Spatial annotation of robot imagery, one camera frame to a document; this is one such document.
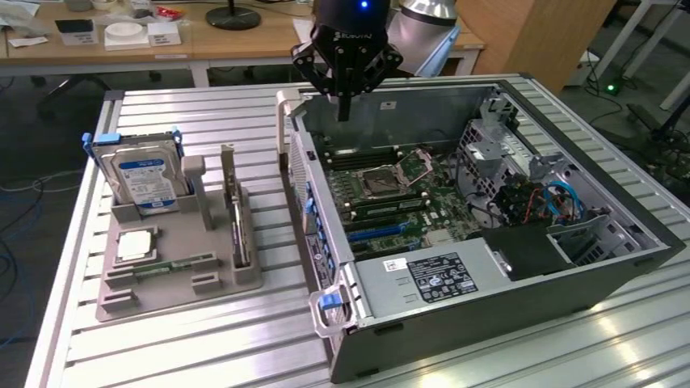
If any hard disk with blue bracket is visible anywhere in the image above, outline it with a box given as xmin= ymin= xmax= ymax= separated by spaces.
xmin=80 ymin=125 xmax=188 ymax=216

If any blue expansion slot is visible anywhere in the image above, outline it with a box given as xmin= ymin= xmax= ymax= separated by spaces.
xmin=345 ymin=224 xmax=411 ymax=244

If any white round container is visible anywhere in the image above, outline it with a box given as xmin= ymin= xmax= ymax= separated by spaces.
xmin=102 ymin=22 xmax=150 ymax=52

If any black floor equipment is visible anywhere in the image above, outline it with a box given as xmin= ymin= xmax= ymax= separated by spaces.
xmin=624 ymin=103 xmax=690 ymax=181

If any black RAM slot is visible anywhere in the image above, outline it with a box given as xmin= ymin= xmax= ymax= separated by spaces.
xmin=323 ymin=147 xmax=399 ymax=158
xmin=325 ymin=156 xmax=401 ymax=167
xmin=328 ymin=161 xmax=404 ymax=172
xmin=324 ymin=152 xmax=401 ymax=162

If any small white box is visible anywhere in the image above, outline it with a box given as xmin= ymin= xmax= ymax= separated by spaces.
xmin=145 ymin=22 xmax=180 ymax=48

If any black chair base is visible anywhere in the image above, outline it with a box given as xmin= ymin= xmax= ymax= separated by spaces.
xmin=30 ymin=70 xmax=114 ymax=120

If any black PC case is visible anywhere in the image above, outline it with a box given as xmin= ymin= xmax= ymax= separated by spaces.
xmin=274 ymin=78 xmax=687 ymax=385

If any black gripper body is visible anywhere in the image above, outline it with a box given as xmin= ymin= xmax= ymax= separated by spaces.
xmin=310 ymin=0 xmax=389 ymax=53

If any CPU with silver lid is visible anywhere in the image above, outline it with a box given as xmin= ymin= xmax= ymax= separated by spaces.
xmin=114 ymin=230 xmax=154 ymax=263

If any white table frame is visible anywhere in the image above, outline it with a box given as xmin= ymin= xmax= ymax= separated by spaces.
xmin=584 ymin=0 xmax=690 ymax=111

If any black round stand base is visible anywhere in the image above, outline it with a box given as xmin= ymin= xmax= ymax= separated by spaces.
xmin=204 ymin=0 xmax=262 ymax=30

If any power strip with green light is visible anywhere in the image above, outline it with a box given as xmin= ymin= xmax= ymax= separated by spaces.
xmin=597 ymin=78 xmax=625 ymax=98

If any graphics card with metal bracket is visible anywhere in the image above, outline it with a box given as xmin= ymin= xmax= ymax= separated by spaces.
xmin=218 ymin=144 xmax=253 ymax=271

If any black internal wire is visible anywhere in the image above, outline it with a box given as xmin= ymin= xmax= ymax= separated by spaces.
xmin=451 ymin=151 xmax=505 ymax=227

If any green motherboard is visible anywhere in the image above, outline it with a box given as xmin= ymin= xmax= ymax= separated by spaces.
xmin=310 ymin=135 xmax=485 ymax=262

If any bare green RAM stick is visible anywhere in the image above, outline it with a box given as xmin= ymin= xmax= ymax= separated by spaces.
xmin=130 ymin=258 xmax=196 ymax=280

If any blue handle latch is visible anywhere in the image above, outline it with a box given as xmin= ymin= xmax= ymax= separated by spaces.
xmin=316 ymin=293 xmax=345 ymax=313

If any wooden desk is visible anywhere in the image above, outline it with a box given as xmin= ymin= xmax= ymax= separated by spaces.
xmin=0 ymin=0 xmax=485 ymax=88

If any white floor cable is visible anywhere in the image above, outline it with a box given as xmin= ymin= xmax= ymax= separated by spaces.
xmin=0 ymin=169 xmax=85 ymax=194

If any metal disk bay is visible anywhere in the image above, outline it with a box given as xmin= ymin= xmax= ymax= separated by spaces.
xmin=545 ymin=213 xmax=645 ymax=268
xmin=456 ymin=116 xmax=543 ymax=191

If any silver chipset heatsink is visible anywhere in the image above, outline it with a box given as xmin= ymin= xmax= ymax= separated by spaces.
xmin=423 ymin=230 xmax=460 ymax=248

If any blue floor cable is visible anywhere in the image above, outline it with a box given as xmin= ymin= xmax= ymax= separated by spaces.
xmin=0 ymin=177 xmax=48 ymax=352

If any blue data wire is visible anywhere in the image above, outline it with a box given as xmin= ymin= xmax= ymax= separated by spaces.
xmin=541 ymin=181 xmax=587 ymax=222

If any grey parts rack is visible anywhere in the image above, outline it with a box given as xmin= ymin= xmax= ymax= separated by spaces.
xmin=94 ymin=155 xmax=265 ymax=323

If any grey power supply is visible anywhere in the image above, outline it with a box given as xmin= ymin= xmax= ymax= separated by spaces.
xmin=349 ymin=237 xmax=513 ymax=323

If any black expansion slot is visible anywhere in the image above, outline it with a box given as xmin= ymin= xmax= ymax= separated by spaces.
xmin=343 ymin=216 xmax=415 ymax=234

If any clear plastic bag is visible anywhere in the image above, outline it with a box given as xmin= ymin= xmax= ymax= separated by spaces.
xmin=0 ymin=2 xmax=54 ymax=40

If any red wire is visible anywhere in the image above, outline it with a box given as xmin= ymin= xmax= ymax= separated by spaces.
xmin=525 ymin=186 xmax=547 ymax=221

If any RAM stick with black chips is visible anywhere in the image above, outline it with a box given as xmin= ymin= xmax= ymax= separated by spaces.
xmin=348 ymin=195 xmax=428 ymax=222

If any wooden cabinet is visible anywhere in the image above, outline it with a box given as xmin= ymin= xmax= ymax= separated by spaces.
xmin=455 ymin=0 xmax=619 ymax=94

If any white box with black lid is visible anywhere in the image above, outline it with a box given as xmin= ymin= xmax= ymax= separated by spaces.
xmin=53 ymin=19 xmax=98 ymax=46

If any metal socket cover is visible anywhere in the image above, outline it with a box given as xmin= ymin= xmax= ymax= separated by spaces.
xmin=395 ymin=146 xmax=436 ymax=188

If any CPU socket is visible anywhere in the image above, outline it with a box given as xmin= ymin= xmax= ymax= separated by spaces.
xmin=357 ymin=164 xmax=404 ymax=200

